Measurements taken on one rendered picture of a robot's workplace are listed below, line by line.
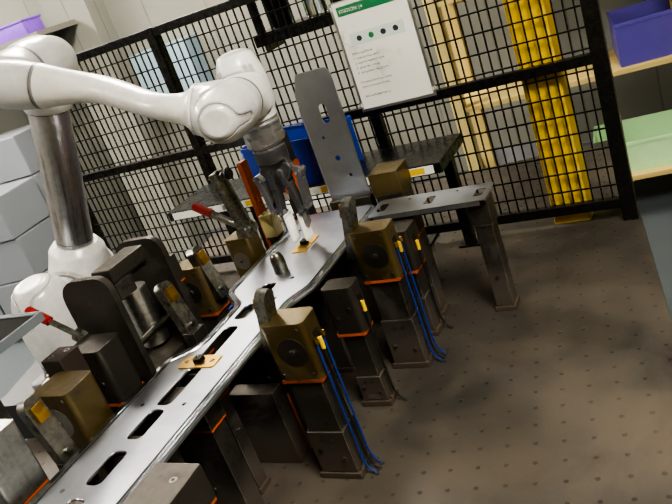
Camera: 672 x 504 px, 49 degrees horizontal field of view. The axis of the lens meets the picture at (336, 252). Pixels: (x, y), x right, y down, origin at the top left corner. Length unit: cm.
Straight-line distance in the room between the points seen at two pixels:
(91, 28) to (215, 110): 358
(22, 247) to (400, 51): 321
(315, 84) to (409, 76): 32
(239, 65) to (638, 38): 226
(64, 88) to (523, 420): 117
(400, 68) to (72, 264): 103
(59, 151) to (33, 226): 292
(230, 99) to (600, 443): 90
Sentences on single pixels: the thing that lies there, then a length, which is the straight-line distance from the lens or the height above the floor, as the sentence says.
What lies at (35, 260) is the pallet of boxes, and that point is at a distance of 483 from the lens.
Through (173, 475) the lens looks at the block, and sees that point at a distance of 107.
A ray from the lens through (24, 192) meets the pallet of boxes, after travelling 489.
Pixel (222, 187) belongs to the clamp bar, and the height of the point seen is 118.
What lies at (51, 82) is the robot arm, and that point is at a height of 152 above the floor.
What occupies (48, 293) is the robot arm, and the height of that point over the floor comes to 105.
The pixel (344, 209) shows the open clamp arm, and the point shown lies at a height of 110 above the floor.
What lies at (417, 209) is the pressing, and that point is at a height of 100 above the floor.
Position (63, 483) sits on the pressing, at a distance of 125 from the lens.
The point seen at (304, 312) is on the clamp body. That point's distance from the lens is 129.
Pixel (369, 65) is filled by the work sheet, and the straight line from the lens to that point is 210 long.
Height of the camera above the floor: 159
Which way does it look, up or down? 21 degrees down
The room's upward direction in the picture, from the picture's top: 20 degrees counter-clockwise
